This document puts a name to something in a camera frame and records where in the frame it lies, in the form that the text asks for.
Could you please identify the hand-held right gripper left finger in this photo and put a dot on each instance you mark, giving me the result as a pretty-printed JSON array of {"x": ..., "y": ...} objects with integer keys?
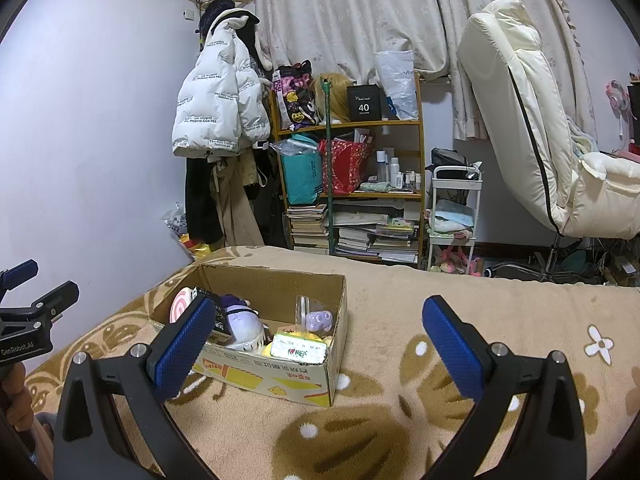
[{"x": 185, "y": 350}]

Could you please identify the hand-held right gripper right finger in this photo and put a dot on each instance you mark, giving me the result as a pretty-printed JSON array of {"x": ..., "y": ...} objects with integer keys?
[{"x": 452, "y": 350}]

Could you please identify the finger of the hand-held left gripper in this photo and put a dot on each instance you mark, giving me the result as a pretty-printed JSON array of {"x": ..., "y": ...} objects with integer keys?
[
  {"x": 60, "y": 297},
  {"x": 22, "y": 271}
]

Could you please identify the pale pink plush cushion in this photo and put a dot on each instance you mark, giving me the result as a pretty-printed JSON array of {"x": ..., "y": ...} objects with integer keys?
[{"x": 180, "y": 305}]

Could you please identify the purple haired plush doll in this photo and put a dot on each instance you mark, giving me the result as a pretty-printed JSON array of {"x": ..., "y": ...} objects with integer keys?
[{"x": 242, "y": 327}]

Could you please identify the printed cardboard box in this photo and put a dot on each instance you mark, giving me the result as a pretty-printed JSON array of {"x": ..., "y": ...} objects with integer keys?
[{"x": 280, "y": 385}]

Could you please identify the person's left hand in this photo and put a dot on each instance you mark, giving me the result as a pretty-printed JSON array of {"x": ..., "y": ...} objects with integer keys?
[{"x": 21, "y": 400}]

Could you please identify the black printed packet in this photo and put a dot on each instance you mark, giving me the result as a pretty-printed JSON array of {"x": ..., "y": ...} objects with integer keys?
[{"x": 222, "y": 322}]

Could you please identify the beige brown patterned blanket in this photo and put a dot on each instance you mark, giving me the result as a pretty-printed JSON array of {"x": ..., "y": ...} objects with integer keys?
[{"x": 400, "y": 310}]

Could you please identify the pink toys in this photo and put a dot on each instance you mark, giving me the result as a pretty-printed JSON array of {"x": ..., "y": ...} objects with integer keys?
[{"x": 455, "y": 260}]

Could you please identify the red and yellow packets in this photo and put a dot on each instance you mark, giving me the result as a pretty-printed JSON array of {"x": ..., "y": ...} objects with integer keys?
[{"x": 194, "y": 246}]

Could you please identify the white printed card packet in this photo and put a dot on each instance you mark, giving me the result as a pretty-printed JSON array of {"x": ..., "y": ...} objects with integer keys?
[{"x": 295, "y": 351}]

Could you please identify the folded cloths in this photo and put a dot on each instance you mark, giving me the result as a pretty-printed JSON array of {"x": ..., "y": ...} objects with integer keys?
[{"x": 450, "y": 220}]

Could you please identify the clear snack bag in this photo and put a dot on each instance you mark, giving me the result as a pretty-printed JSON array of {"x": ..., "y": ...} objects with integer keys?
[{"x": 175, "y": 220}]

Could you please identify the wide stack of books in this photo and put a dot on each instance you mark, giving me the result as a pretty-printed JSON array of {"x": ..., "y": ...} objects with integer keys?
[{"x": 380, "y": 240}]

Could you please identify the small purple plush toy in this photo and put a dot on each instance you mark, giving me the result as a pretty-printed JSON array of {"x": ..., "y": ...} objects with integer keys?
[{"x": 320, "y": 320}]

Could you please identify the black hanging garment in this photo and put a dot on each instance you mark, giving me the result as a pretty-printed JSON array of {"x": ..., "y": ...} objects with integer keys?
[{"x": 200, "y": 200}]

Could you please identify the beige hanging coat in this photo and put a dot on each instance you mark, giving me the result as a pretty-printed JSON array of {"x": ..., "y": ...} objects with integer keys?
[{"x": 240, "y": 200}]

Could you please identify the white utility cart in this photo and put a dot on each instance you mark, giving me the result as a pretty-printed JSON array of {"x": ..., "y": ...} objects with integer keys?
[{"x": 457, "y": 185}]

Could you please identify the group of white cosmetic bottles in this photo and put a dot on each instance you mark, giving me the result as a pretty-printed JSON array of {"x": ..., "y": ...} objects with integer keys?
[{"x": 397, "y": 172}]

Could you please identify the black device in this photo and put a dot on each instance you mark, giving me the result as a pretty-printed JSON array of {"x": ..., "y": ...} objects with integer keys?
[{"x": 447, "y": 157}]

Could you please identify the green pole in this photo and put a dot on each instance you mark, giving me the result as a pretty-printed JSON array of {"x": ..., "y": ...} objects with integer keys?
[{"x": 328, "y": 185}]

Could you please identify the red patterned bag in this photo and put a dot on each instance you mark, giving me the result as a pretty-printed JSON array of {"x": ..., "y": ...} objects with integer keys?
[{"x": 347, "y": 165}]

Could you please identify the teal paper bag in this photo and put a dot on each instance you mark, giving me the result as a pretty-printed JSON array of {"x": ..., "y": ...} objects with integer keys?
[{"x": 302, "y": 170}]

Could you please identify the wooden shelf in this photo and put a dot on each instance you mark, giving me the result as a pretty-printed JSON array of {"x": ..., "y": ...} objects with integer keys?
[{"x": 345, "y": 126}]

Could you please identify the cream padded office chair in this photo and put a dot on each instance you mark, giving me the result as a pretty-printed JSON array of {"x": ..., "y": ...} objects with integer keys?
[{"x": 525, "y": 110}]

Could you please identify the white puffer jacket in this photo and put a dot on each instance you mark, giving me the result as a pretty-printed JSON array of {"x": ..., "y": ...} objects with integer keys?
[{"x": 220, "y": 95}]

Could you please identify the black box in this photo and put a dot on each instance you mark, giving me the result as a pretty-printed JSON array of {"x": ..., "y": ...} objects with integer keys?
[{"x": 365, "y": 102}]

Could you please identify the white plastic bag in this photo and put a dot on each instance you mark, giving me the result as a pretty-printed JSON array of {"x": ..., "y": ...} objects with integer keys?
[{"x": 397, "y": 82}]

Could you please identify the black pink printed bag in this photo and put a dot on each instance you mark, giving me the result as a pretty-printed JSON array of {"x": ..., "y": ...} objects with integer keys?
[{"x": 295, "y": 95}]

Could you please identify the blonde wig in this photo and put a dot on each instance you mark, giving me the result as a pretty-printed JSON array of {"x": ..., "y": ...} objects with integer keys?
[{"x": 337, "y": 95}]

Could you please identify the pink desk fan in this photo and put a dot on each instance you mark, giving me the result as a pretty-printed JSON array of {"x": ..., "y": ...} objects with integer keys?
[{"x": 619, "y": 97}]

